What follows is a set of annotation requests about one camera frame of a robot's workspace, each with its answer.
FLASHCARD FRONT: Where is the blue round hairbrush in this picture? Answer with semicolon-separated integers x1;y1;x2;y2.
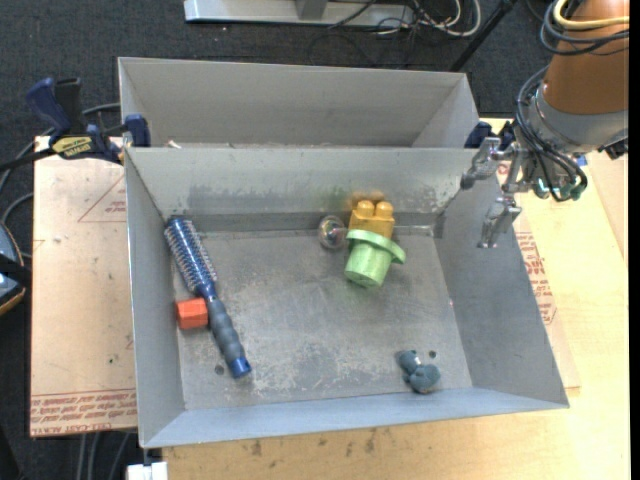
163;216;253;381

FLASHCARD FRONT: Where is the grey-blue toy animal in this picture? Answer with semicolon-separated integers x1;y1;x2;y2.
394;349;443;396

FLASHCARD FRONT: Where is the green plastic toy cup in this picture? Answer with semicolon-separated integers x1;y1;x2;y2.
343;228;408;290

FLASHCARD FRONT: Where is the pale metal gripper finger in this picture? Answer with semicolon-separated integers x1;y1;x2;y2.
459;136;503;191
477;195;524;249

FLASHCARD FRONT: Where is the orange small block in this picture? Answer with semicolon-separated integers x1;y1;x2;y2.
174;297;209;331

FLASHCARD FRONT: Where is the brown cardboard board red print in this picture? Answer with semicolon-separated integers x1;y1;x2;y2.
29;135;584;439

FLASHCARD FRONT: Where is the grey metal bin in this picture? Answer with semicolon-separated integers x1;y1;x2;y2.
117;56;571;449

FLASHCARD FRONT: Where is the yellow toy building block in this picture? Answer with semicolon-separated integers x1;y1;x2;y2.
347;192;397;242

